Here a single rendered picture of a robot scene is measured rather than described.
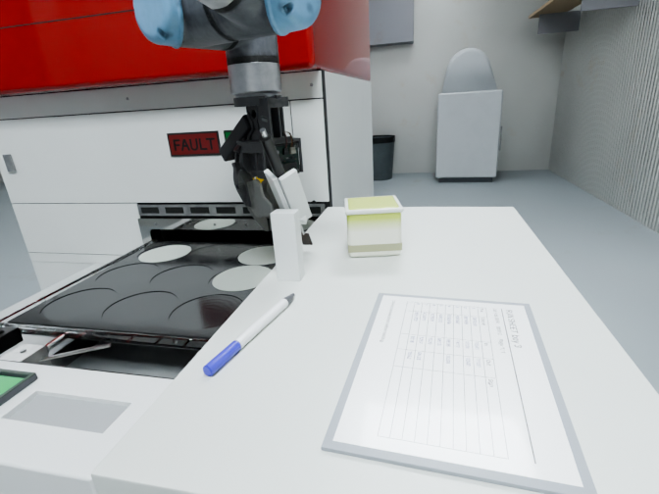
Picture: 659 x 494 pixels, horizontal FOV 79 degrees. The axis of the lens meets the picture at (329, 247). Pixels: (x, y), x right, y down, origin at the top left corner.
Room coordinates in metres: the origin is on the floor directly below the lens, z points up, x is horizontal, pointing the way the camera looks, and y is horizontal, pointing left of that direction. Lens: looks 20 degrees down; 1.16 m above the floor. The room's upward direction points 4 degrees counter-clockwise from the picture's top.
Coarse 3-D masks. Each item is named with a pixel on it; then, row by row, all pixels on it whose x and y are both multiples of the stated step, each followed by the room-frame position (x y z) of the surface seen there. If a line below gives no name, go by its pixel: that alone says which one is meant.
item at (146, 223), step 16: (144, 224) 0.88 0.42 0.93; (160, 224) 0.87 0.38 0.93; (176, 224) 0.86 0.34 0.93; (192, 224) 0.85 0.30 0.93; (208, 224) 0.84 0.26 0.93; (224, 224) 0.83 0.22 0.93; (240, 224) 0.82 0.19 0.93; (256, 224) 0.81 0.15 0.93; (304, 224) 0.79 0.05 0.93; (144, 240) 0.88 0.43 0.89
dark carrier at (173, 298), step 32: (128, 256) 0.75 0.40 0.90; (192, 256) 0.73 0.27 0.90; (224, 256) 0.72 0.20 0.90; (96, 288) 0.60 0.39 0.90; (128, 288) 0.59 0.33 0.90; (160, 288) 0.59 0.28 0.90; (192, 288) 0.58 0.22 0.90; (32, 320) 0.50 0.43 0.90; (64, 320) 0.50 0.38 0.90; (96, 320) 0.49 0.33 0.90; (128, 320) 0.49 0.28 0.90; (160, 320) 0.48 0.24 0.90; (192, 320) 0.48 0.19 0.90; (224, 320) 0.47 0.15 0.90
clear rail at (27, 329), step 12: (0, 324) 0.49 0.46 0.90; (12, 324) 0.49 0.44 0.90; (24, 324) 0.49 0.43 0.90; (48, 336) 0.47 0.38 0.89; (72, 336) 0.46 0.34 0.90; (84, 336) 0.45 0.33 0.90; (96, 336) 0.45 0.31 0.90; (108, 336) 0.45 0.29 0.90; (120, 336) 0.44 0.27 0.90; (132, 336) 0.44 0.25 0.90; (144, 336) 0.44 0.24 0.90; (156, 336) 0.43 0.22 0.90; (168, 336) 0.43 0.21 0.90; (180, 348) 0.42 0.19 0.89; (192, 348) 0.42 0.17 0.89
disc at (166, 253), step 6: (168, 246) 0.80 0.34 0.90; (174, 246) 0.79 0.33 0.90; (180, 246) 0.79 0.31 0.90; (186, 246) 0.79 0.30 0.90; (150, 252) 0.76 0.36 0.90; (156, 252) 0.76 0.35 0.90; (162, 252) 0.76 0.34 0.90; (168, 252) 0.76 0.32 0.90; (174, 252) 0.75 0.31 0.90; (180, 252) 0.75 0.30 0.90; (186, 252) 0.75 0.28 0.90; (138, 258) 0.73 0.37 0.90; (144, 258) 0.73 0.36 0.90; (150, 258) 0.73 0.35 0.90; (156, 258) 0.72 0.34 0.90; (162, 258) 0.72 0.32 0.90; (168, 258) 0.72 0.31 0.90; (174, 258) 0.72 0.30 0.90
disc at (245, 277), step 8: (224, 272) 0.63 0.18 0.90; (232, 272) 0.63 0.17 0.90; (240, 272) 0.63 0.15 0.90; (248, 272) 0.62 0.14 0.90; (256, 272) 0.62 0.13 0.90; (264, 272) 0.62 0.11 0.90; (216, 280) 0.60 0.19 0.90; (224, 280) 0.60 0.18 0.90; (232, 280) 0.60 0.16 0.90; (240, 280) 0.59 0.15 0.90; (248, 280) 0.59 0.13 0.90; (256, 280) 0.59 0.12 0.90; (224, 288) 0.57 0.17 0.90; (232, 288) 0.57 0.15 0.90; (240, 288) 0.56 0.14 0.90; (248, 288) 0.56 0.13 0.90
